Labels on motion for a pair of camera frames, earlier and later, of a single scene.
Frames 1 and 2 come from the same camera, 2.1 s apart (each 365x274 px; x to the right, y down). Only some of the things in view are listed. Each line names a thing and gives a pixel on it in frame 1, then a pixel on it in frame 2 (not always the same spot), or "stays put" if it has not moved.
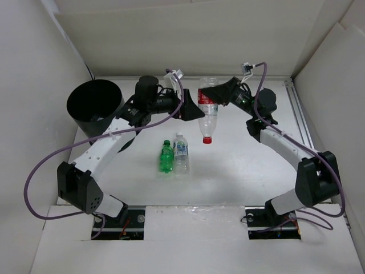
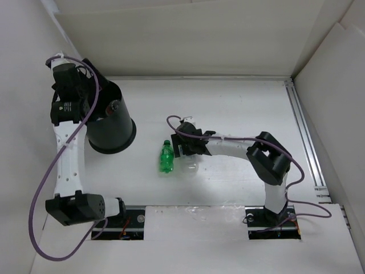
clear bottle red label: [208, 123] -> [112, 107]
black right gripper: [223, 93] -> [175, 137]
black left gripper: [189, 111] -> [91, 80]
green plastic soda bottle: [166, 157] stays put
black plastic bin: [94, 104] stays put
